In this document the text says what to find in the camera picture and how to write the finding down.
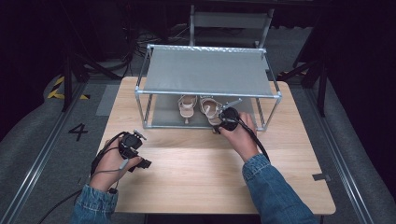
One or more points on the black tripod stand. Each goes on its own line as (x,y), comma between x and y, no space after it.
(73,65)

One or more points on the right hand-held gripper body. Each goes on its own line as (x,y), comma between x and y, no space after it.
(229,119)

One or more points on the person's left hand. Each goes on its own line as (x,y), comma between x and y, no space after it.
(109,168)

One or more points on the grey tape patch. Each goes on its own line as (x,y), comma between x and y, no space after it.
(321,177)

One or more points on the person's right hand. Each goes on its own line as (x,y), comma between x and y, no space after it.
(241,140)

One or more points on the grey chair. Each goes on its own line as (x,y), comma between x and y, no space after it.
(230,21)

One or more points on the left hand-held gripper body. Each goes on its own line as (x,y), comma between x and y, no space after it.
(130,144)

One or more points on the grey metal shoe rack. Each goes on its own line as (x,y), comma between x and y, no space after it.
(205,71)

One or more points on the yellow black floor tape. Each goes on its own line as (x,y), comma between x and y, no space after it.
(59,91)

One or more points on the metal floor rail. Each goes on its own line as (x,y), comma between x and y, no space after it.
(345,168)
(34,158)

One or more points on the black metal stand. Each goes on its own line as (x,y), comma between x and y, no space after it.
(314,68)

